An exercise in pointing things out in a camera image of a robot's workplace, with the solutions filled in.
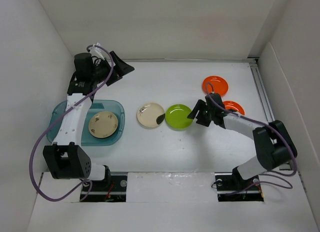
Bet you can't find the green plate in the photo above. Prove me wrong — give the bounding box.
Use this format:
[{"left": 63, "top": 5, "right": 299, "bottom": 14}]
[{"left": 165, "top": 104, "right": 193, "bottom": 130}]

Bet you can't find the teal plastic bin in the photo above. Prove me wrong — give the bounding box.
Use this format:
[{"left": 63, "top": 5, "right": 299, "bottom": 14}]
[{"left": 46, "top": 99, "right": 125, "bottom": 147}]

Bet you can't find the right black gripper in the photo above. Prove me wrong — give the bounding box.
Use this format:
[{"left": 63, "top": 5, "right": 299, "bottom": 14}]
[{"left": 187, "top": 99, "right": 215, "bottom": 127}]

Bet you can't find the beige plate with flowers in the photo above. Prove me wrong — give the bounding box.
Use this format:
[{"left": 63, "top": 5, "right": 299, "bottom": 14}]
[{"left": 88, "top": 111, "right": 119, "bottom": 139}]

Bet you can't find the orange plate upper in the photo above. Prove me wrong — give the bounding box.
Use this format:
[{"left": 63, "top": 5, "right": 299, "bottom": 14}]
[{"left": 202, "top": 75, "right": 229, "bottom": 97}]

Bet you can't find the orange plate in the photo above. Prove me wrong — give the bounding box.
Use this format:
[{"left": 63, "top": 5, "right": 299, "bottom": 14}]
[
  {"left": 202, "top": 75, "right": 229, "bottom": 97},
  {"left": 223, "top": 100, "right": 245, "bottom": 116}
]

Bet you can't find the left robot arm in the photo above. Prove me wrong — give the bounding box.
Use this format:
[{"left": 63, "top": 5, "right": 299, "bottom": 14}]
[{"left": 43, "top": 45, "right": 134, "bottom": 191}]

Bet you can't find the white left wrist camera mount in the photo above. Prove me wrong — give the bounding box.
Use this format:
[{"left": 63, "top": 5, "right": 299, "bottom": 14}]
[{"left": 86, "top": 42, "right": 104, "bottom": 59}]

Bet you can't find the beige plate with black patch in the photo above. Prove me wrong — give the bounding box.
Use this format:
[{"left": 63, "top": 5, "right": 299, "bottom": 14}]
[{"left": 136, "top": 102, "right": 165, "bottom": 129}]

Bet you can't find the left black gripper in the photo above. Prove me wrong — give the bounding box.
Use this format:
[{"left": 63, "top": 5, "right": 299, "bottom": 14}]
[{"left": 90, "top": 51, "right": 134, "bottom": 86}]

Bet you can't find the orange plate lower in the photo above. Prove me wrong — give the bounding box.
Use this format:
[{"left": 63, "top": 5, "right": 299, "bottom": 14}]
[{"left": 223, "top": 100, "right": 245, "bottom": 116}]

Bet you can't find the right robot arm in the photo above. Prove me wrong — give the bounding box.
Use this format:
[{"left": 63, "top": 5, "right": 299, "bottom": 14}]
[{"left": 187, "top": 93, "right": 298, "bottom": 194}]

